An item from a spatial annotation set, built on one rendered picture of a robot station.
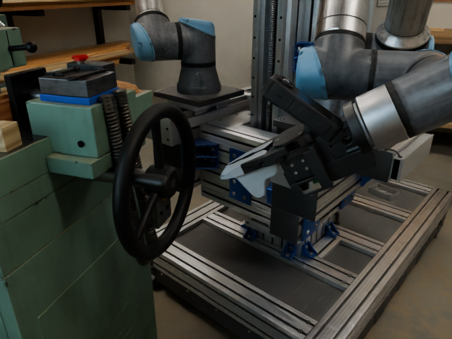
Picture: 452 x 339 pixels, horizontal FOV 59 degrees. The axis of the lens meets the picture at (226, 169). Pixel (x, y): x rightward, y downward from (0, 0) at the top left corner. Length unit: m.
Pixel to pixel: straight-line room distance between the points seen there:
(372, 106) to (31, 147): 0.53
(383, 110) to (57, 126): 0.52
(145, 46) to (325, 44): 0.76
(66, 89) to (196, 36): 0.66
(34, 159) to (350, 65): 0.52
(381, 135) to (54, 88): 0.52
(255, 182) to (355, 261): 1.07
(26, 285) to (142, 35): 0.79
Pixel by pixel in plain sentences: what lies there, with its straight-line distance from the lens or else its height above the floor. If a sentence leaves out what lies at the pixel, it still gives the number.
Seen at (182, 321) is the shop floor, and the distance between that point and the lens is 1.60.
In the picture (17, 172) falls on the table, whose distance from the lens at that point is 0.72.
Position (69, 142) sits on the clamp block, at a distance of 0.73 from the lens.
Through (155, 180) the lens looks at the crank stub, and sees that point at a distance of 0.61.
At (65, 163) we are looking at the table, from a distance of 0.73.
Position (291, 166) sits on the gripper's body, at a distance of 0.54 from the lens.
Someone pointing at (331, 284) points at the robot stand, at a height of 0.21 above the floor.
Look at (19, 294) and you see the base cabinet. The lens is 0.79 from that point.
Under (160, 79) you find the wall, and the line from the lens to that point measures 4.67.
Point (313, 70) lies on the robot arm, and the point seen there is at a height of 1.03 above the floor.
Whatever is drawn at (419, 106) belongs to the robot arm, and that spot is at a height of 1.01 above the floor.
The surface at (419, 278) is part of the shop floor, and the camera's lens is 1.95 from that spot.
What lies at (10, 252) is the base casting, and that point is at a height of 0.75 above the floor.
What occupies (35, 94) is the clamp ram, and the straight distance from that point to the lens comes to 0.83.
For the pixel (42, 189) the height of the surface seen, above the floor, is 0.82.
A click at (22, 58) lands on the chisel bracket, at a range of 0.87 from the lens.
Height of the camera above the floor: 1.13
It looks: 25 degrees down
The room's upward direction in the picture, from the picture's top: straight up
